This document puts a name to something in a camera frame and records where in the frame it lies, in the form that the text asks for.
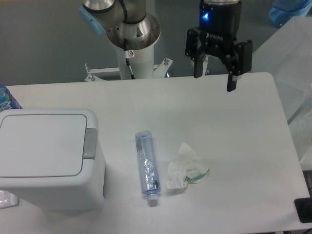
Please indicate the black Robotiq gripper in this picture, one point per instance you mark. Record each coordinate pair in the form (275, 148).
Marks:
(218, 25)

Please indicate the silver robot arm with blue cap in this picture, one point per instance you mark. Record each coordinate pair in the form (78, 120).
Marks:
(134, 32)

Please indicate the white push-lid trash can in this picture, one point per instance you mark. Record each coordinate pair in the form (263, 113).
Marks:
(52, 158)

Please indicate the blue water bottle top right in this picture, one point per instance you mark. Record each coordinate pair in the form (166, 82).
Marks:
(282, 11)

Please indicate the crumpled white plastic wrapper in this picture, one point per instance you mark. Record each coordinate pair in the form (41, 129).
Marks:
(187, 168)

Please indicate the clear empty plastic bottle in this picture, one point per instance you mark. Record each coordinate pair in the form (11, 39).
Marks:
(147, 166)

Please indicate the black device at right edge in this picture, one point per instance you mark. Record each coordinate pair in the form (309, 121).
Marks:
(304, 209)

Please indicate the blue labelled bottle left edge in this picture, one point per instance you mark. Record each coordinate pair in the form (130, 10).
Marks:
(7, 101)

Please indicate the clear plastic packet left edge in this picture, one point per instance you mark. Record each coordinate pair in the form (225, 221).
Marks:
(8, 200)

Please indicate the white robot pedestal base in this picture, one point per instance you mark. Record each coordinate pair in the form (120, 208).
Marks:
(132, 64)

